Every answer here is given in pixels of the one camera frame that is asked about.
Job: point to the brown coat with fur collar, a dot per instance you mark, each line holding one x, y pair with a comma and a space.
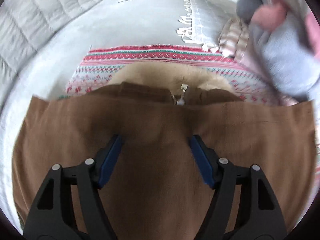
156, 190

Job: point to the light blue folded garment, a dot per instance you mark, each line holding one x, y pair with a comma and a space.
287, 58

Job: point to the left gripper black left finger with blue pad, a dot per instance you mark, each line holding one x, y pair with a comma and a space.
67, 204

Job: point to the grey quilted headboard cushion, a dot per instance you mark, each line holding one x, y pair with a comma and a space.
27, 26

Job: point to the red green patterned blanket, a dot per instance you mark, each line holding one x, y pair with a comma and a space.
99, 65

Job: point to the dark grey pompom hat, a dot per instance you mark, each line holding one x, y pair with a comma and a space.
245, 9

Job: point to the pink and grey jacket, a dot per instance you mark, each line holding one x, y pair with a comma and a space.
272, 13

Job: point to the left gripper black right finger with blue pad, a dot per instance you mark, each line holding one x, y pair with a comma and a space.
243, 206

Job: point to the striped beige cloth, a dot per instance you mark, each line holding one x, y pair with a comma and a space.
234, 40

